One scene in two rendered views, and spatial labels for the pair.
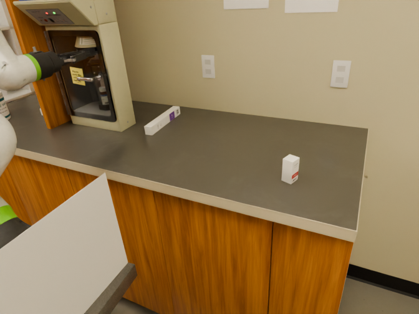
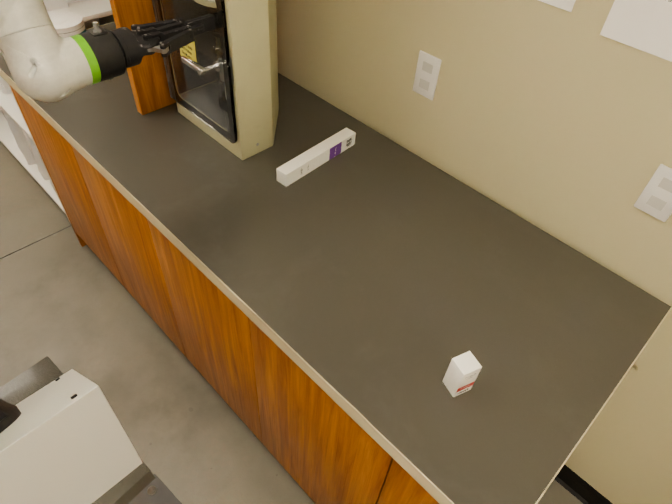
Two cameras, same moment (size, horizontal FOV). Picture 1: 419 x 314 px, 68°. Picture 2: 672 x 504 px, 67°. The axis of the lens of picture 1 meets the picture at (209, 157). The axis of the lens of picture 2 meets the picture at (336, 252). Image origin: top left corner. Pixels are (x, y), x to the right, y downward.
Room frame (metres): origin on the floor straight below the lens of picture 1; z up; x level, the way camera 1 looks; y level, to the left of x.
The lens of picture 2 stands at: (0.33, -0.14, 1.81)
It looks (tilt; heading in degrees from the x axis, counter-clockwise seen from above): 47 degrees down; 14
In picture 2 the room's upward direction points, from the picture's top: 5 degrees clockwise
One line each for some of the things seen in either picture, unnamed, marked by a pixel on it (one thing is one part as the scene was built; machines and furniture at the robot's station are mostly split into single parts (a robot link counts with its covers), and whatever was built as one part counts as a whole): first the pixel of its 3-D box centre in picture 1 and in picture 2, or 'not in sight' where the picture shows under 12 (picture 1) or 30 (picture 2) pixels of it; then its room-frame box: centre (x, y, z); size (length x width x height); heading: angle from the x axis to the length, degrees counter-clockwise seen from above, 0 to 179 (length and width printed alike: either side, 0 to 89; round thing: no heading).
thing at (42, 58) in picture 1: (38, 64); (102, 52); (1.13, 0.58, 1.31); 0.09 x 0.06 x 0.12; 62
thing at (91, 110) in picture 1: (81, 77); (193, 52); (1.43, 0.55, 1.19); 0.30 x 0.01 x 0.40; 62
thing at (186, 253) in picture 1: (148, 207); (270, 268); (1.41, 0.36, 0.45); 2.05 x 0.67 x 0.90; 62
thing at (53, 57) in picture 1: (56, 60); (136, 44); (1.20, 0.54, 1.31); 0.09 x 0.08 x 0.07; 152
